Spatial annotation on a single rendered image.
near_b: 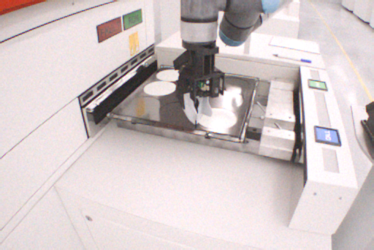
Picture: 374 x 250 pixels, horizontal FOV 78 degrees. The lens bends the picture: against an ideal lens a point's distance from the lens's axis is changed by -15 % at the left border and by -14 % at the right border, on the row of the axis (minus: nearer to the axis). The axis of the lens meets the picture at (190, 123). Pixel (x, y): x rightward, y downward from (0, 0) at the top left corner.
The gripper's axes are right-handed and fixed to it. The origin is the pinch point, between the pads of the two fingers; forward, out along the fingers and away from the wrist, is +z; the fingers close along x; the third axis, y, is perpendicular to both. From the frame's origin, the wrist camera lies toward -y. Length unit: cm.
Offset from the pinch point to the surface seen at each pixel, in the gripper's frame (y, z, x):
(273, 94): -6.2, 3.5, 31.7
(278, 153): 16.3, 4.9, 14.4
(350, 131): -48, 92, 183
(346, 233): 30, 55, 56
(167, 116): -5.6, 1.6, -4.8
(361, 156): -19, 92, 160
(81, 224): 1.9, 22.7, -33.9
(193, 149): 0.7, 9.5, -0.3
